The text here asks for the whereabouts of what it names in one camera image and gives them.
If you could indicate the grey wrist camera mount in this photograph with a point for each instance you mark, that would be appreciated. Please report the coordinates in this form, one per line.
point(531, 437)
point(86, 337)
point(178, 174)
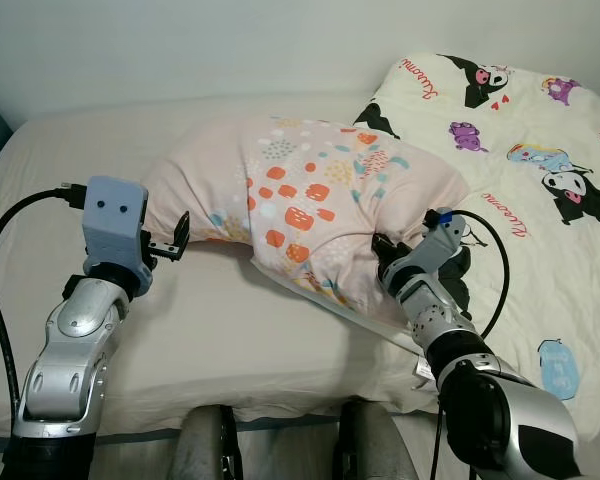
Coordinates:
point(115, 215)
point(445, 238)

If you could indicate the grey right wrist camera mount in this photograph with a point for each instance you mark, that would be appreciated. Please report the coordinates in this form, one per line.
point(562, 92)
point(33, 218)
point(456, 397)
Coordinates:
point(445, 238)

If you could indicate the silver right robot leg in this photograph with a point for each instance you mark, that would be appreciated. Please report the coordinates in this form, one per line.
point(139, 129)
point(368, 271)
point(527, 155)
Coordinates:
point(375, 445)

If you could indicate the beige bed mattress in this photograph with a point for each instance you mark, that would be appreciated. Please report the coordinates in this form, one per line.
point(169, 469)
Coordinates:
point(230, 330)

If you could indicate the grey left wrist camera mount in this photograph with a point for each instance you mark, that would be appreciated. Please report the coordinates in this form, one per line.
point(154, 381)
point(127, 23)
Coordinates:
point(115, 215)

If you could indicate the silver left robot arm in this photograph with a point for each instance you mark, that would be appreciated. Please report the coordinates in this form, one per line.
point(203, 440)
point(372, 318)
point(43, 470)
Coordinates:
point(70, 350)

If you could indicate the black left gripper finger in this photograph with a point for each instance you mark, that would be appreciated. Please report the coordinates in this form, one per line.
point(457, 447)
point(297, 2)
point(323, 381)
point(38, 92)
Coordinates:
point(181, 232)

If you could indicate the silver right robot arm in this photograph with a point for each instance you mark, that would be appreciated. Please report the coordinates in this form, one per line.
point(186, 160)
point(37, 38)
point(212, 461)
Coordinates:
point(450, 340)

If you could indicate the pink patterned pillow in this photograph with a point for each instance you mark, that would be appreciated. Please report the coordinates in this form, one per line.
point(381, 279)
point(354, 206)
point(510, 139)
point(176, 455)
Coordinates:
point(310, 180)

